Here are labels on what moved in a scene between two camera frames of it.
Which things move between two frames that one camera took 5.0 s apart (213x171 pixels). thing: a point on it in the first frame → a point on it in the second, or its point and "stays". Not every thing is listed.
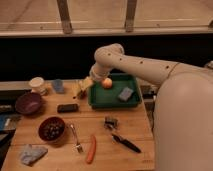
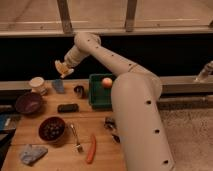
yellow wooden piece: x=79 y=88 → x=61 y=67
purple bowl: x=28 y=103 stays
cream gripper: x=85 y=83 → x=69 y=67
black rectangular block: x=67 y=108 stays
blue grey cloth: x=31 y=154 stays
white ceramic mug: x=37 y=85 stays
